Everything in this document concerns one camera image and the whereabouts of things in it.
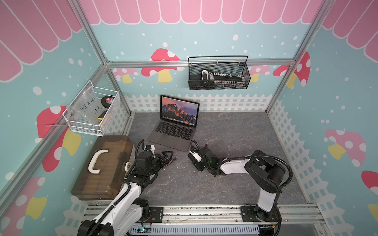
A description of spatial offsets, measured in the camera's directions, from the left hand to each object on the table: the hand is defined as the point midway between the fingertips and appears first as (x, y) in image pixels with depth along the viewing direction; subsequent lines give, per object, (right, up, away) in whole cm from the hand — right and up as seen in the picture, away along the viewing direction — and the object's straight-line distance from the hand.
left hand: (170, 158), depth 84 cm
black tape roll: (-34, +33, -3) cm, 47 cm away
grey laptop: (+2, +24, +26) cm, 35 cm away
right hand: (+15, -2, +10) cm, 18 cm away
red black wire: (+2, -2, +10) cm, 11 cm away
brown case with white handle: (-34, -3, -8) cm, 35 cm away
